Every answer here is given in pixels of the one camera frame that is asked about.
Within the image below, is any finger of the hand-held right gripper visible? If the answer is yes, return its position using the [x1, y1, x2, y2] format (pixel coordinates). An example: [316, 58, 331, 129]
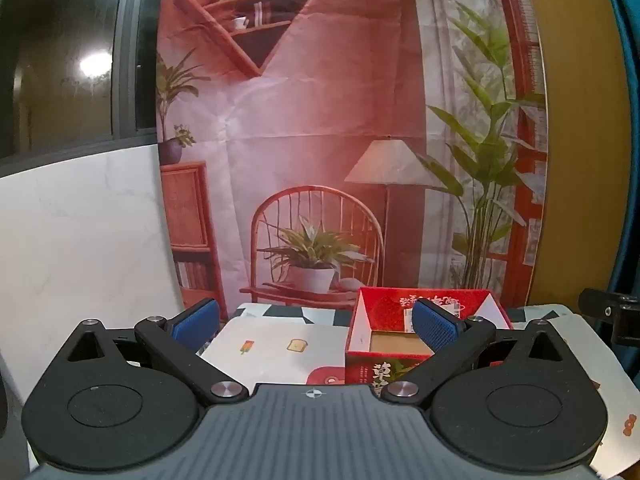
[579, 287, 640, 347]

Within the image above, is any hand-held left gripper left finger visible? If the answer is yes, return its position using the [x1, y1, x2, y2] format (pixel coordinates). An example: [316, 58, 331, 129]
[65, 298, 249, 405]

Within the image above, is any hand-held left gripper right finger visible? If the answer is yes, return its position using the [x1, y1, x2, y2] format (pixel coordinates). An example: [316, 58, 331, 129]
[382, 298, 576, 405]

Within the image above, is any red strawberry print cardboard box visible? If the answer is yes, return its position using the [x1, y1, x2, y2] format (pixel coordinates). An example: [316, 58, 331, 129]
[344, 287, 516, 387]

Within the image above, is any white printed tablecloth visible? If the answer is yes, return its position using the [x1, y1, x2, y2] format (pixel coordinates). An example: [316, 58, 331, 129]
[199, 302, 640, 479]

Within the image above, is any white marble board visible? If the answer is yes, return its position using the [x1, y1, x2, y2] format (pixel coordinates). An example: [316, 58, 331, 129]
[0, 142, 183, 411]

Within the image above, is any yellow wooden panel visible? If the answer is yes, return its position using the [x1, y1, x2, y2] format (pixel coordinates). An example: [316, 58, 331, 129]
[520, 0, 632, 311]

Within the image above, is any printed room scene backdrop cloth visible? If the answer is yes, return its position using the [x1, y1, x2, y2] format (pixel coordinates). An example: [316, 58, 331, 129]
[156, 0, 549, 312]

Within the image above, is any dark window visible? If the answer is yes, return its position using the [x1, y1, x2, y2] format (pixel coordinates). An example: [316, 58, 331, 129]
[0, 0, 167, 173]

